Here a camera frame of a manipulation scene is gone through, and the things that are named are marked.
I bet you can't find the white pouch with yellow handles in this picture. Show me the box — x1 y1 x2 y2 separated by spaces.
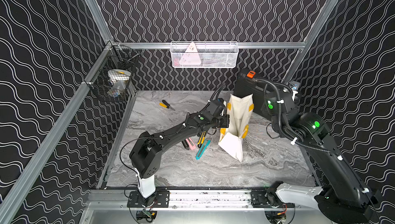
218 94 255 162

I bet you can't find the teal utility knife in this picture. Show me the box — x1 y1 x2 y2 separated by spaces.
195 138 211 160

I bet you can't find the yellow black art knife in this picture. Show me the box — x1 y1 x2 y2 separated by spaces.
197 131 207 148

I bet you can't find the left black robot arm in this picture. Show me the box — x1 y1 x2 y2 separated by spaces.
129 84 229 199

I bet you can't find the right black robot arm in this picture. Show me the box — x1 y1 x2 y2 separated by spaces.
255 78 380 224

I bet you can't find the pink utility knife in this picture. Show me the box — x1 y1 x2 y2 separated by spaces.
186 138 196 151

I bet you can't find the black tool case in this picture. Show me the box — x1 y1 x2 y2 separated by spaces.
232 69 302 120

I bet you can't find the yellow black screwdriver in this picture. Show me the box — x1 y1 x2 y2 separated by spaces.
159 100 174 110

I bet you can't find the pink triangle card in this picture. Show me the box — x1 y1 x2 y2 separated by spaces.
179 42 202 67

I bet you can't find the white wire wall basket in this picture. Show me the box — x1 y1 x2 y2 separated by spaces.
170 41 239 69

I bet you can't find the silver mounting rail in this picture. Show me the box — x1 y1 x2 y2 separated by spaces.
127 188 295 210

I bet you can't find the black wire corner basket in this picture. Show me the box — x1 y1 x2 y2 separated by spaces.
88 45 142 103

